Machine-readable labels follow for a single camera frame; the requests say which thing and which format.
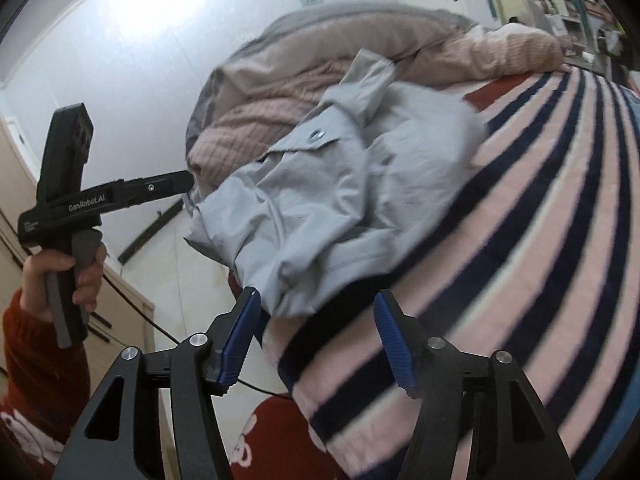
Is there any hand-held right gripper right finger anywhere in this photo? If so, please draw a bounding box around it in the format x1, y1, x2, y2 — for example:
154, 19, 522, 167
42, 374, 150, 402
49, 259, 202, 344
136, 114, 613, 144
372, 289, 576, 480

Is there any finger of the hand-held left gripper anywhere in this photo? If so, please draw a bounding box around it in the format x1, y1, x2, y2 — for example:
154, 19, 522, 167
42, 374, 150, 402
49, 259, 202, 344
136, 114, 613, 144
117, 170, 193, 207

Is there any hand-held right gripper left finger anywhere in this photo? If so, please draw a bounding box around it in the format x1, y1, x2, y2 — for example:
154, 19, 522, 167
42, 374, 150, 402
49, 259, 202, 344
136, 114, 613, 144
50, 287, 263, 480

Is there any light grey jacket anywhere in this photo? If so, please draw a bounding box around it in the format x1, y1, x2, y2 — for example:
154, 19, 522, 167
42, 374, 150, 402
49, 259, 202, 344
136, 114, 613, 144
182, 50, 488, 318

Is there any person's left forearm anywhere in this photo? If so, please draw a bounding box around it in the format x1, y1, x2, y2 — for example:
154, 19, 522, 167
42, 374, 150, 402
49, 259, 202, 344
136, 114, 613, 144
0, 287, 93, 441

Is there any person's left hand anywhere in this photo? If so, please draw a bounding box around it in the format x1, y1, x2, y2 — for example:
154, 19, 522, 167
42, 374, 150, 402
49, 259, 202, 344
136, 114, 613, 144
22, 242, 108, 322

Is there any person's red printed sweater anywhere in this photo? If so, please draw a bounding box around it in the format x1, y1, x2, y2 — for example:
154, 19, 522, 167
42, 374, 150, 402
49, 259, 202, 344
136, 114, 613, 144
229, 394, 346, 480

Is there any beige cabinet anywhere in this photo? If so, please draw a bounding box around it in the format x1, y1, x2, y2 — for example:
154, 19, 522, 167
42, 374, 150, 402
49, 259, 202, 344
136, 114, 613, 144
0, 120, 157, 361

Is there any striped blanket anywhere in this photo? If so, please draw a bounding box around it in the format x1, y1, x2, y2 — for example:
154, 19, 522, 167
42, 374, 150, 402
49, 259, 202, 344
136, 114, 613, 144
262, 67, 640, 476

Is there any pink and grey quilt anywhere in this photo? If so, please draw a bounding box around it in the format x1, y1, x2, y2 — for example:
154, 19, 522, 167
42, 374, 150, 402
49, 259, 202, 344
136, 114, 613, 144
185, 2, 568, 196

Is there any small white rack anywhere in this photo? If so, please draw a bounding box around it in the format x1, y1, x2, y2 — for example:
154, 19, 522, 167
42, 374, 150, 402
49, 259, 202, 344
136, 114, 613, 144
542, 0, 586, 56

